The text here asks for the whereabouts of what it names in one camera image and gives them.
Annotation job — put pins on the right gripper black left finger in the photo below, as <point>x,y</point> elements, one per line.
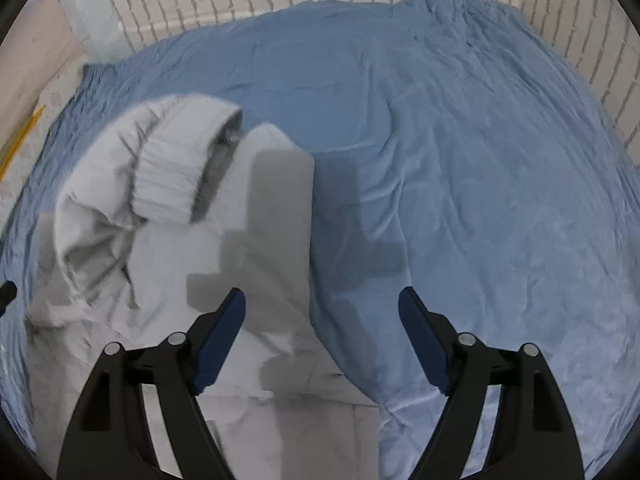
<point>109,435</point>

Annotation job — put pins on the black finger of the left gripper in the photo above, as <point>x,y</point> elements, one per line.
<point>8,292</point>

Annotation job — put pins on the light grey puffer jacket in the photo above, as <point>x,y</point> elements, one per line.
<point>173,205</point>

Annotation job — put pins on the pink padded headboard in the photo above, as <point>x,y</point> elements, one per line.
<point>39,43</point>

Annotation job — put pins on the clear plastic sheet roll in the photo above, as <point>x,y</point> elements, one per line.
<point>100,29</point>

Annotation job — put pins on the blue bed sheet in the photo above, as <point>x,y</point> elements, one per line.
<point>454,152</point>

